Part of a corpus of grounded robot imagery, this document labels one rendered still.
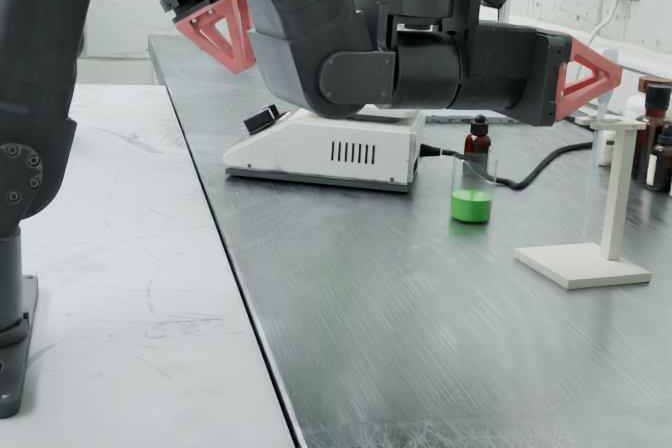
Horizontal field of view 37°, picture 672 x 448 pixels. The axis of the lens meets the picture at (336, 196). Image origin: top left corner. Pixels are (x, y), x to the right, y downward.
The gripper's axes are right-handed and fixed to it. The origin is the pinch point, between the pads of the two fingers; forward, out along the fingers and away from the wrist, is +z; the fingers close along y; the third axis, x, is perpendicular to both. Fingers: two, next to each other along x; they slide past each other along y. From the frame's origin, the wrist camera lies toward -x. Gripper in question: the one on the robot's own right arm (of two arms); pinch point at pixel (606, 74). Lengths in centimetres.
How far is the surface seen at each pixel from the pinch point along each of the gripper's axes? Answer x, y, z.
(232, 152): 13.7, 33.6, -20.2
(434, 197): 16.2, 22.8, -1.8
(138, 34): 28, 275, 17
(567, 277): 15.5, -3.4, -3.6
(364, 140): 10.9, 26.4, -8.5
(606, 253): 14.8, -0.3, 2.3
